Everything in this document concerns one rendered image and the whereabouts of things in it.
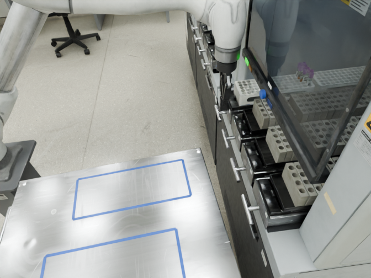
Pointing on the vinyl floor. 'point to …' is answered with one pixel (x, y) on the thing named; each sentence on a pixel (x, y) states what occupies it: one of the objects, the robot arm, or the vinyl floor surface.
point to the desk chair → (74, 37)
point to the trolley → (119, 223)
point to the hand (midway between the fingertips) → (223, 103)
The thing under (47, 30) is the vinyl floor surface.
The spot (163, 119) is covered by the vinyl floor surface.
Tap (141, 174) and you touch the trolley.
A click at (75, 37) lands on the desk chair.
